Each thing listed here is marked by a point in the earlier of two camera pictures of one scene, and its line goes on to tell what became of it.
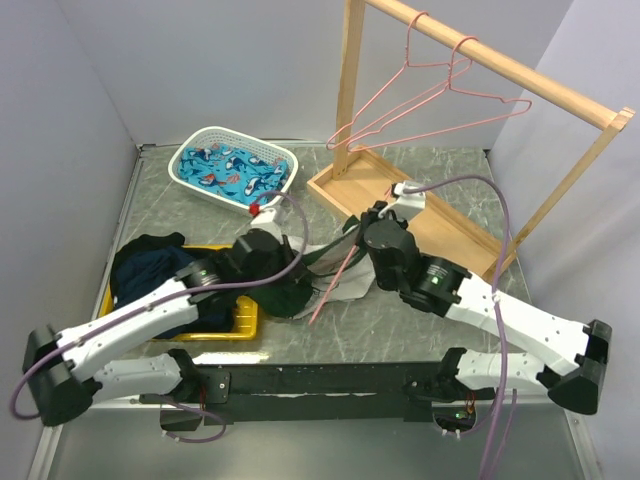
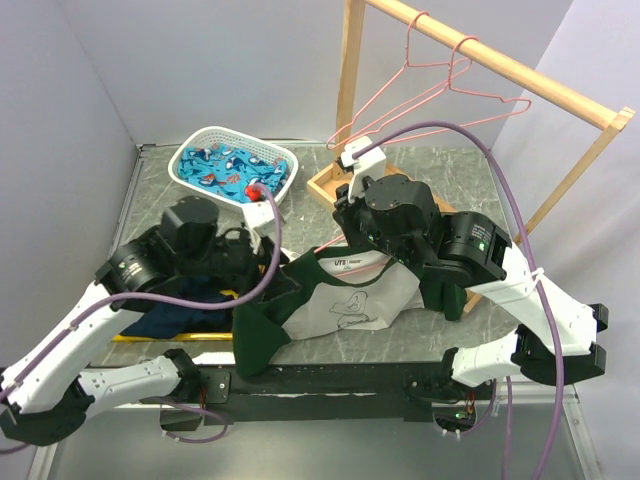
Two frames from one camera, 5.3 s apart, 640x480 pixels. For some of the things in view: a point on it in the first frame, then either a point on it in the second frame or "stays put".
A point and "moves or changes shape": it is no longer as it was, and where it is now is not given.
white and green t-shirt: x=333 y=268 moves or changes shape
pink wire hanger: x=324 y=298 → x=349 y=272
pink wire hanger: x=449 y=84 stays put
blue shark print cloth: x=229 y=173 stays put
